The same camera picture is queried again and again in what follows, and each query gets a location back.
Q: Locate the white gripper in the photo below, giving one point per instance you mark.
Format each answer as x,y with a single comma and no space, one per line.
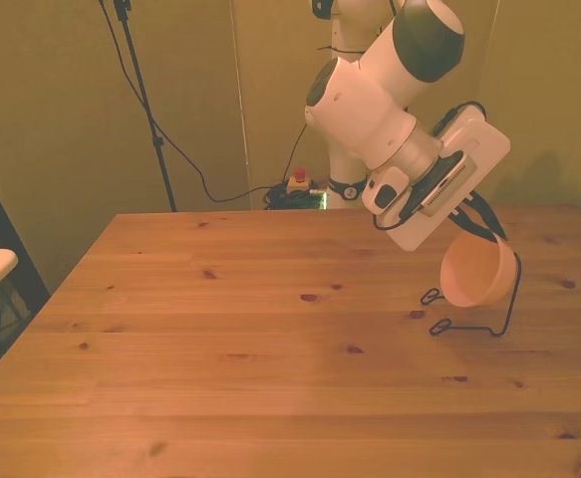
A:
484,142

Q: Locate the orange plastic bowl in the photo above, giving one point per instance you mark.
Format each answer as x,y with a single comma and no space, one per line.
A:
474,271

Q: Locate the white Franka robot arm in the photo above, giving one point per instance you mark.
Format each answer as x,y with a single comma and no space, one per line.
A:
365,109

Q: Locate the red emergency stop button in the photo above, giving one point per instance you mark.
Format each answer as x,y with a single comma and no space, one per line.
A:
299,180

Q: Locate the black tripod stand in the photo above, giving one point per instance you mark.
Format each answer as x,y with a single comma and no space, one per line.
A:
143,99

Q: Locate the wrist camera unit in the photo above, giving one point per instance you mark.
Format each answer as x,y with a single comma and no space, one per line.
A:
439,186

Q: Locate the black frame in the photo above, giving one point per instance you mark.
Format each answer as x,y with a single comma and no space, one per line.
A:
1,219

